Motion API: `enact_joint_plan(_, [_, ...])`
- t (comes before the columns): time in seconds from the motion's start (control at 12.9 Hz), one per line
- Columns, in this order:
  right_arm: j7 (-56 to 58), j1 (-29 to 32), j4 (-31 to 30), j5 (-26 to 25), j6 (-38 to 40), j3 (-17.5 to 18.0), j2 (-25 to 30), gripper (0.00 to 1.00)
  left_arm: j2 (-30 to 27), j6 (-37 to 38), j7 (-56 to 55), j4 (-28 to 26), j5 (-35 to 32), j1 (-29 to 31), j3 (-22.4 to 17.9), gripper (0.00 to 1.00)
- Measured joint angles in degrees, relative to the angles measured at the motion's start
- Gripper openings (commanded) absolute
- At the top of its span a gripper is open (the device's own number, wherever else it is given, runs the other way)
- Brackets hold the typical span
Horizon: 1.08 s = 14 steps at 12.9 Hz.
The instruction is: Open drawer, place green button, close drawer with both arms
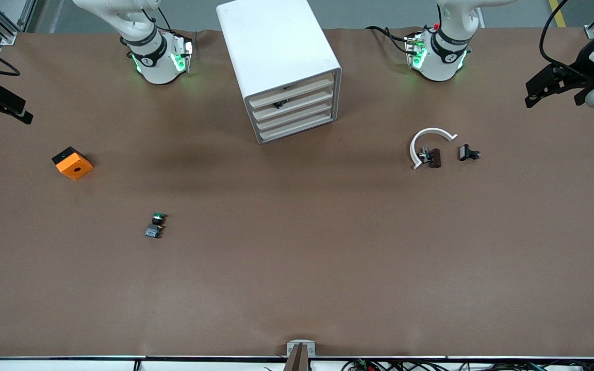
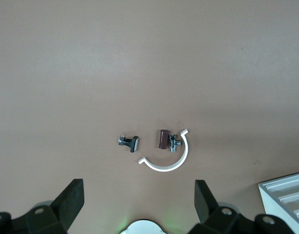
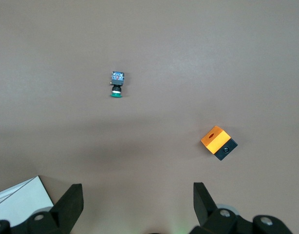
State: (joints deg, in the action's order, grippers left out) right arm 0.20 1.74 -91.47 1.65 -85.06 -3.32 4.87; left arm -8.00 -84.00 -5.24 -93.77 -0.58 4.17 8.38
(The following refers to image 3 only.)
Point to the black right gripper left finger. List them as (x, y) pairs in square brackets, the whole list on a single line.
[(66, 207)]

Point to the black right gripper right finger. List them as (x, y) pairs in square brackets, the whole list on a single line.
[(205, 209)]

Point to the green push button switch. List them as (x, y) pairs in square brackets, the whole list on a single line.
[(117, 80)]

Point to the white drawer cabinet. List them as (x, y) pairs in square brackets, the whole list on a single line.
[(18, 200)]

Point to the orange and black button box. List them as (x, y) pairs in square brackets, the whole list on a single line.
[(212, 141)]

